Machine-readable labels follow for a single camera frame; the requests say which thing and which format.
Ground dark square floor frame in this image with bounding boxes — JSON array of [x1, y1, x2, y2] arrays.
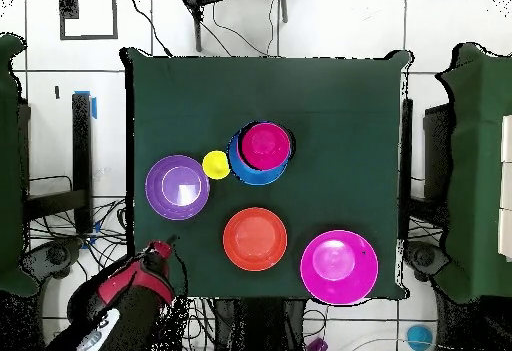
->
[[58, 0, 119, 41]]

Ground blue tape strip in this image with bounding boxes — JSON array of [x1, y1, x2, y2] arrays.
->
[[74, 90, 98, 120]]

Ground large light blue bowl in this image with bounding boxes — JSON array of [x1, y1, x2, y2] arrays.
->
[[227, 130, 289, 187]]

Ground yellow cup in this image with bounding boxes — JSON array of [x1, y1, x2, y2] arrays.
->
[[201, 150, 231, 181]]

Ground blue disc on floor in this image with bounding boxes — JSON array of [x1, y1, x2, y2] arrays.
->
[[405, 324, 435, 351]]

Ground side table with green cloth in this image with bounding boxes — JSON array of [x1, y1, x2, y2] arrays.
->
[[434, 42, 512, 304], [0, 33, 38, 298]]

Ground dark green tablecloth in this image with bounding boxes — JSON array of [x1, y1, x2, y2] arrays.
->
[[119, 45, 415, 302]]

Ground small crimson bowl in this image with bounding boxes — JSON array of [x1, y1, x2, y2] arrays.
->
[[238, 121, 292, 172]]

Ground black tripod stand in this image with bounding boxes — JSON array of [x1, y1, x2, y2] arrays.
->
[[179, 0, 290, 53]]

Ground white boxes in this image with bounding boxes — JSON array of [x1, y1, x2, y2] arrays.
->
[[497, 114, 512, 262]]

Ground large pink bowl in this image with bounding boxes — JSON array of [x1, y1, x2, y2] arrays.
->
[[299, 229, 380, 306]]

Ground small purple object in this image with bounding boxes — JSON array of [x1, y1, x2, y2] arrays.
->
[[305, 336, 329, 351]]

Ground small dark blue bowl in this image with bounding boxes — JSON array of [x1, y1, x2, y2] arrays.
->
[[234, 124, 246, 164]]

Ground black metal frame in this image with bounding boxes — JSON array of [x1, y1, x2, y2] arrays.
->
[[17, 92, 95, 236], [399, 98, 451, 240]]

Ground tangle of black cables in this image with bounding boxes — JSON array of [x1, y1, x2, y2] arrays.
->
[[19, 198, 217, 351]]

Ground purple bowl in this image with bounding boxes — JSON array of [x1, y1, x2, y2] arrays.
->
[[144, 154, 211, 221]]

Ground orange bowl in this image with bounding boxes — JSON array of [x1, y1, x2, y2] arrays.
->
[[222, 207, 288, 273]]

